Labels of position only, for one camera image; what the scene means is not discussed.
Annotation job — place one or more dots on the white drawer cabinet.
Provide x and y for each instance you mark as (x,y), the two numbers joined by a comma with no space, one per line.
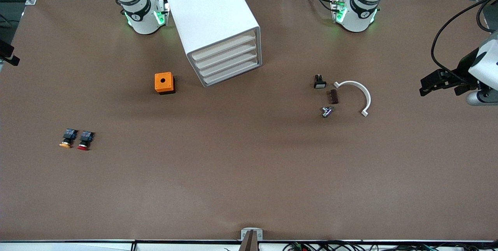
(210,9)

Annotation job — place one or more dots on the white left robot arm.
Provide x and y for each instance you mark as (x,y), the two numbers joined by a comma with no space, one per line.
(356,13)

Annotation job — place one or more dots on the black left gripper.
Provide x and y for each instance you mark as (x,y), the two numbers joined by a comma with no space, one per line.
(463,68)

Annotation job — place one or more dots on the small purple metal part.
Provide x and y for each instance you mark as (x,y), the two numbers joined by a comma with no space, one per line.
(327,112)

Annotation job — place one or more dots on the dark camera post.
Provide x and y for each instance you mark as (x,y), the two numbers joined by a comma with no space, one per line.
(251,244)

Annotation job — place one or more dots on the grey metal bracket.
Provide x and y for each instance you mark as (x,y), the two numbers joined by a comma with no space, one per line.
(245,235)

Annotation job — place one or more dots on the white curved plastic arc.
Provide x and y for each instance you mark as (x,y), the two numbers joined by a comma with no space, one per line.
(365,88)

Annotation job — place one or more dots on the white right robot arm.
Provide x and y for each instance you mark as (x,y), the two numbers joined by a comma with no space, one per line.
(142,17)

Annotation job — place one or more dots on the red mushroom push button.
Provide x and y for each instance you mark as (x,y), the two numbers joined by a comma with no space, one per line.
(86,137)

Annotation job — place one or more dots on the black switch with white face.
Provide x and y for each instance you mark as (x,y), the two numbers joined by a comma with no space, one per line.
(320,84)

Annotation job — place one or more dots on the brown terminal block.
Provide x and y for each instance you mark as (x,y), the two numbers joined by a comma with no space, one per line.
(333,97)

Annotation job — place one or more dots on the yellow mushroom push button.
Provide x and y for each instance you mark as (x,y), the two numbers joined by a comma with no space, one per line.
(70,134)

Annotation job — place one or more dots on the orange box with hole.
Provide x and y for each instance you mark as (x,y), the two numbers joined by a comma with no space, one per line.
(158,83)

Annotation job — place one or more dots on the white plastic drawer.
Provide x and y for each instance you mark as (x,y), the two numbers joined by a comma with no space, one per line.
(231,74)
(228,65)
(223,47)
(226,56)

